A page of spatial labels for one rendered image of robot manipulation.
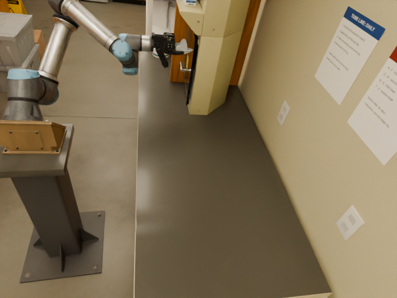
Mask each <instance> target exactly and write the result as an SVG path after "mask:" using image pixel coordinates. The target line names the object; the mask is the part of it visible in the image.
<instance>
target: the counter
mask: <svg viewBox="0 0 397 298"><path fill-rule="evenodd" d="M171 58H172V54H169V56H168V57H167V58H166V59H167V60H168V62H169V64H168V67H166V68H164V66H163V65H162V63H161V60H160V59H159V58H156V57H154V56H153V55H152V51H150V52H146V51H140V52H139V92H138V139H137V164H136V212H135V260H134V298H323V297H329V295H331V294H332V291H331V288H330V286H329V285H328V282H327V280H326V278H325V276H324V273H323V271H322V269H321V267H320V265H319V263H318V260H317V258H316V256H315V254H314V251H313V249H312V248H311V245H310V243H309V241H308V238H307V236H306V234H305V232H304V230H303V228H302V225H301V223H300V221H299V219H298V216H297V214H296V213H295V210H294V208H293V206H292V203H291V201H290V199H289V197H288V195H287V193H286V190H285V188H284V186H283V184H282V182H281V179H280V178H279V175H278V173H277V171H276V168H275V166H274V164H273V162H272V160H271V158H270V155H269V153H268V151H267V149H266V147H265V144H264V143H263V140H262V138H261V135H260V133H259V131H258V129H257V127H256V125H255V123H254V120H253V118H252V116H251V114H250V112H249V110H248V107H247V105H246V103H245V100H244V98H243V96H242V94H241V92H240V90H239V87H238V86H236V85H229V87H228V90H227V95H226V99H225V102H224V104H222V105H220V106H219V107H218V108H216V109H215V110H214V111H212V112H211V113H209V114H208V115H189V111H188V106H187V105H186V101H185V95H184V84H183V82H170V71H171Z"/></svg>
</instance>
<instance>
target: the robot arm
mask: <svg viewBox="0 0 397 298"><path fill-rule="evenodd" d="M48 3H49V5H50V6H51V7H52V9H53V10H54V14H53V17H52V20H53V22H54V25H53V28H52V30H51V34H50V37H49V39H48V42H47V45H46V48H45V51H44V54H43V57H42V59H41V63H40V65H39V68H38V70H37V71H36V70H30V69H10V70H9V71H8V77H7V79H8V102H7V106H6V108H5V110H4V113H3V116H2V120H6V121H43V116H42V113H41V111H40V107H39V105H51V104H53V103H54V102H56V100H57V99H58V97H59V91H58V88H57V87H58V84H59V81H58V79H57V76H58V73H59V71H60V67H61V64H62V62H63V59H64V56H65V53H66V50H67V47H68V44H69V42H70V39H71V35H72V33H73V32H75V31H77V29H78V27H80V26H81V27H82V28H83V29H84V30H85V31H86V32H88V33H89V34H90V35H91V36H92V37H93V38H94V39H95V40H97V41H98V42H99V43H100V44H101V45H102V46H104V48H106V49H107V50H108V51H109V52H110V53H112V54H113V55H114V56H115V57H116V58H117V59H118V60H119V61H120V62H121V64H122V72H123V74H125V75H130V76H133V75H137V74H138V68H139V67H138V51H146V52H150V51H152V52H153V51H154V48H155V51H156V52H157V54H158V57H159V58H160V60H161V63H162V65H163V66H164V68H166V67H168V64H169V62H168V60H167V59H166V57H165V54H172V55H182V54H187V53H190V52H192V51H193V49H191V48H188V47H187V42H186V40H185V39H182V40H181V42H180V43H175V35H174V33H165V32H164V33H163V35H161V34H155V33H152V36H151V37H150V36H149V35H136V34H128V33H127V34H124V33H123V34H119V36H117V35H116V34H115V33H113V32H112V31H111V30H110V29H109V28H108V27H107V26H105V24H103V23H102V22H101V21H100V20H98V19H97V18H96V17H95V16H94V15H93V14H92V13H91V12H89V11H88V10H87V9H86V8H85V7H84V6H83V5H82V4H81V3H80V2H79V0H48Z"/></svg>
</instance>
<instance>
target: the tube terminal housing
mask: <svg viewBox="0 0 397 298"><path fill-rule="evenodd" d="M198 1H199V4H200V6H201V8H202V10H203V12H204V21H203V28H202V33H201V35H198V40H199V45H198V53H197V60H196V73H195V78H194V80H193V88H192V92H191V99H190V100H189V104H187V106H188V111H189V115H208V114H209V113H211V112H212V111H214V110H215V109H216V108H218V107H219V106H220V105H222V104H224V102H225V99H226V95H227V90H228V87H229V83H230V78H231V75H232V71H233V66H234V63H235V59H236V55H237V51H238V48H239V43H240V39H241V36H242V31H243V27H244V24H245V19H246V15H247V12H248V8H249V3H250V0H198Z"/></svg>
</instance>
